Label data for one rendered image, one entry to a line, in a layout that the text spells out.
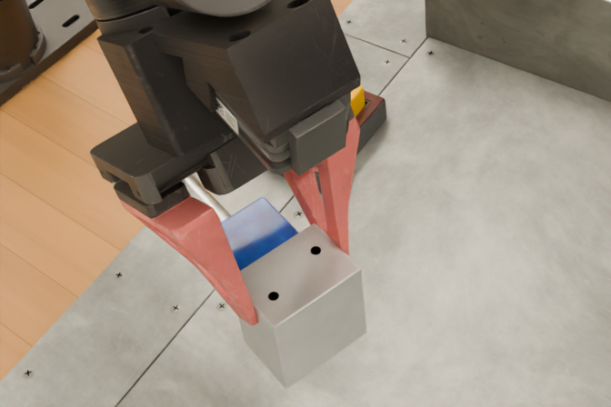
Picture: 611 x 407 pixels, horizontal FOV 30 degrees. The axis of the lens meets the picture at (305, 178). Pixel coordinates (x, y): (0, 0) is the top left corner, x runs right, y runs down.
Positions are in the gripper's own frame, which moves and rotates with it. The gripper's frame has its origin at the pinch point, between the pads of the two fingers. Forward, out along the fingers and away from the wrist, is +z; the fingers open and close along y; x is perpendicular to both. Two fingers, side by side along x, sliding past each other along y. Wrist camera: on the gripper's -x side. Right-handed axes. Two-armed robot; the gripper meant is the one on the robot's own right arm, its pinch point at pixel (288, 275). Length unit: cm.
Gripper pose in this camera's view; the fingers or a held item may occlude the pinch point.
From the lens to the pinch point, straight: 53.3
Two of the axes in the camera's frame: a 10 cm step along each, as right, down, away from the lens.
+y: 8.0, -5.0, 3.3
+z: 3.7, 8.4, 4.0
